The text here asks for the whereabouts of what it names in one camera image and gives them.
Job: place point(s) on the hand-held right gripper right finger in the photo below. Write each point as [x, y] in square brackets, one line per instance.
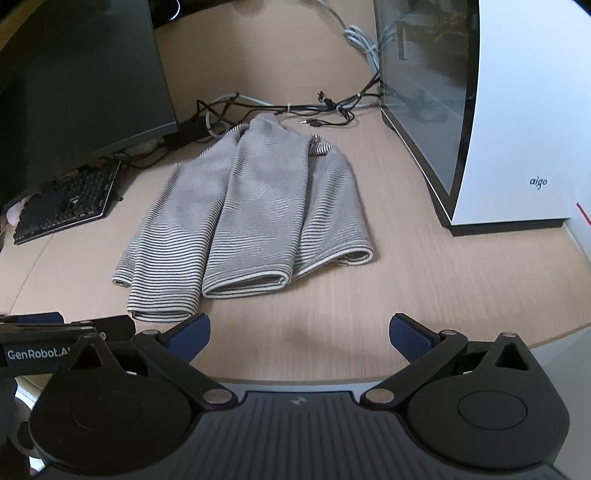
[411, 338]

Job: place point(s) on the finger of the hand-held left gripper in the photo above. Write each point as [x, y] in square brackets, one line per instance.
[44, 318]
[117, 328]

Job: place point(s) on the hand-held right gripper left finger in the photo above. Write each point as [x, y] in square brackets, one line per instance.
[189, 338]

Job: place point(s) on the grey striped knit garment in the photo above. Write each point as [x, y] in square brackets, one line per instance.
[258, 207]

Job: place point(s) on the pale pink object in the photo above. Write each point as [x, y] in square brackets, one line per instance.
[14, 210]

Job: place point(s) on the black keyboard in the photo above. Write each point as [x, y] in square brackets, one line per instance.
[64, 203]

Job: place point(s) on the black adapter box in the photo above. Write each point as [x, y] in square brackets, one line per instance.
[184, 134]

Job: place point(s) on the white box red edge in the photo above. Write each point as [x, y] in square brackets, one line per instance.
[584, 219]

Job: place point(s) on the black computer monitor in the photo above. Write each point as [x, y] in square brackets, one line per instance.
[78, 83]

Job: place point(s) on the white computer case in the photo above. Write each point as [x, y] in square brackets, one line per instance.
[517, 115]

